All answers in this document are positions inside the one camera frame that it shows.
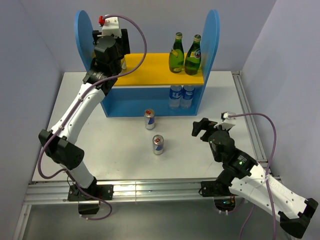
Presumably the clear Chang bottle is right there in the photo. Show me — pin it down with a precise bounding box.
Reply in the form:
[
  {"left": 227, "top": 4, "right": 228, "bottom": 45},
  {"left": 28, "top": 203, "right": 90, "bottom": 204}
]
[{"left": 120, "top": 57, "right": 127, "bottom": 71}]

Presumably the green Perrier bottle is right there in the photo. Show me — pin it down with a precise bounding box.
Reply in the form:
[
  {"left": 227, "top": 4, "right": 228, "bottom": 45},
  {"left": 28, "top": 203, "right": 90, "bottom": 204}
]
[
  {"left": 168, "top": 32, "right": 185, "bottom": 73},
  {"left": 184, "top": 34, "right": 201, "bottom": 76}
]

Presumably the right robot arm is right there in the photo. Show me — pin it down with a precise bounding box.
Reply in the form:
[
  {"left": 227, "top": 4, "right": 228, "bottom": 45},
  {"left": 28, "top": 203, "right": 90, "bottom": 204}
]
[{"left": 191, "top": 118, "right": 319, "bottom": 239}]

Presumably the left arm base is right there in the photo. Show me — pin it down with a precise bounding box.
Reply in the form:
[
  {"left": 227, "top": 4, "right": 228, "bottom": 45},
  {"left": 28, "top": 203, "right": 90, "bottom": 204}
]
[{"left": 67, "top": 184, "right": 114, "bottom": 216}]

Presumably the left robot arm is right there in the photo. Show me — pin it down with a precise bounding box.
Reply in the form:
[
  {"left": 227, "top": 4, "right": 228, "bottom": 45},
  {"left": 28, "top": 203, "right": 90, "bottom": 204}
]
[{"left": 38, "top": 28, "right": 130, "bottom": 200}]

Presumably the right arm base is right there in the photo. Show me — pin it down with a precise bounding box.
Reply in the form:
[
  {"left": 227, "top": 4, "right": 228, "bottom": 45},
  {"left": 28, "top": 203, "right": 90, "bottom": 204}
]
[{"left": 198, "top": 180, "right": 245, "bottom": 214}]

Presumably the blue and yellow shelf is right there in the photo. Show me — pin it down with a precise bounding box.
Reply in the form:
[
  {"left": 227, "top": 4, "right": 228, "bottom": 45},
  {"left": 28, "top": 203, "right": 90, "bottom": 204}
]
[{"left": 74, "top": 9, "right": 221, "bottom": 119}]

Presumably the right Pocari Sweat bottle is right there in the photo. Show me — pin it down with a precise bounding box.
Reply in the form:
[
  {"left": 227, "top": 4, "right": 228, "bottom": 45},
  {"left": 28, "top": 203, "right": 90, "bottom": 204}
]
[{"left": 180, "top": 85, "right": 195, "bottom": 109}]

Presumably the pocari sweat bottle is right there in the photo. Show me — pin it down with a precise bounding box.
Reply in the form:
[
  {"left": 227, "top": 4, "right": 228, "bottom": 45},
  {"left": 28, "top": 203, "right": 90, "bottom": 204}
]
[
  {"left": 180, "top": 85, "right": 195, "bottom": 109},
  {"left": 169, "top": 85, "right": 182, "bottom": 109}
]

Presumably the front Red Bull can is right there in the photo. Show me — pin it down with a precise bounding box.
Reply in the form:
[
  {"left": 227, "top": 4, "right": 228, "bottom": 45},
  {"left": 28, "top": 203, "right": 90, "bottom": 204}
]
[{"left": 152, "top": 134, "right": 164, "bottom": 155}]

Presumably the red bull can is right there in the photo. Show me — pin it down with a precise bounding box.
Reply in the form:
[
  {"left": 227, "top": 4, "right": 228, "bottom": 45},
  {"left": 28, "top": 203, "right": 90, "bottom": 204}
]
[
  {"left": 152, "top": 134, "right": 164, "bottom": 155},
  {"left": 144, "top": 108, "right": 155, "bottom": 130}
]

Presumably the left Pocari Sweat bottle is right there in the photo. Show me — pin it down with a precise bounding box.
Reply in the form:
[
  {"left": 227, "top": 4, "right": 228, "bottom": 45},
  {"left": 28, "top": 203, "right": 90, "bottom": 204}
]
[{"left": 169, "top": 85, "right": 182, "bottom": 109}]

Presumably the rear Red Bull can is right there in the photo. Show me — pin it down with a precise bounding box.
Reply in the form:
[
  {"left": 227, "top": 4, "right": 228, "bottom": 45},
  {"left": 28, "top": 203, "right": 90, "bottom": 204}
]
[{"left": 144, "top": 108, "right": 155, "bottom": 130}]

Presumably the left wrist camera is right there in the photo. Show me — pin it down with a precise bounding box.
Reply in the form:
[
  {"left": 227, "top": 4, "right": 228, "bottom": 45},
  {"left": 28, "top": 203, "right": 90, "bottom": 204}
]
[{"left": 98, "top": 16, "right": 122, "bottom": 39}]

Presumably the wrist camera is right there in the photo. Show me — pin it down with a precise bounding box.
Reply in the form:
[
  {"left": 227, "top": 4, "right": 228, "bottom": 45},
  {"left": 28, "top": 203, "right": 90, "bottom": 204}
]
[
  {"left": 214, "top": 111, "right": 236, "bottom": 131},
  {"left": 98, "top": 16, "right": 122, "bottom": 39}
]

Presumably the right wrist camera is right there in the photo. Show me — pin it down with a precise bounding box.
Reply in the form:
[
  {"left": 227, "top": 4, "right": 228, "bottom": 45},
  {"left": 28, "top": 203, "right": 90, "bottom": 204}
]
[{"left": 214, "top": 111, "right": 236, "bottom": 131}]

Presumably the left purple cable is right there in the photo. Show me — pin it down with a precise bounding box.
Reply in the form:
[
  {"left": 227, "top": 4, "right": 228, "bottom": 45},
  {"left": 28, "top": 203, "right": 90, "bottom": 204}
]
[{"left": 36, "top": 14, "right": 148, "bottom": 221}]

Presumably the purple cable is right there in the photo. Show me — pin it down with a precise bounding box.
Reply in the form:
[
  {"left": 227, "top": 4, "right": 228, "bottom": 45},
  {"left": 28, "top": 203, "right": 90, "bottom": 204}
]
[
  {"left": 229, "top": 112, "right": 277, "bottom": 240},
  {"left": 36, "top": 14, "right": 148, "bottom": 221}
]

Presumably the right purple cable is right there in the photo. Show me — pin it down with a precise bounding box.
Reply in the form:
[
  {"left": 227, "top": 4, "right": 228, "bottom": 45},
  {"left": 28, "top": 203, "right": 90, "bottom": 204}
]
[{"left": 229, "top": 112, "right": 277, "bottom": 240}]

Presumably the right aluminium rail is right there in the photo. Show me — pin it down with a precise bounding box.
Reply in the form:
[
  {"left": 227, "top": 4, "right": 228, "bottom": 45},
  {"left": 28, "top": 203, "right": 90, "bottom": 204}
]
[{"left": 230, "top": 70, "right": 293, "bottom": 240}]

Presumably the aluminium rail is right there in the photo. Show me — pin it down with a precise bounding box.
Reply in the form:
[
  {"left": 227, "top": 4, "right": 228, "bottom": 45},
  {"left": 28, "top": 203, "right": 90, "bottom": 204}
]
[
  {"left": 22, "top": 178, "right": 215, "bottom": 205},
  {"left": 230, "top": 70, "right": 293, "bottom": 240}
]

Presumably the front aluminium rail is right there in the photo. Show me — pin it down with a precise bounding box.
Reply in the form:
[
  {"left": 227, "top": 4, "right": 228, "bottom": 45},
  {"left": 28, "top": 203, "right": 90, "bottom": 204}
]
[{"left": 22, "top": 178, "right": 215, "bottom": 205}]

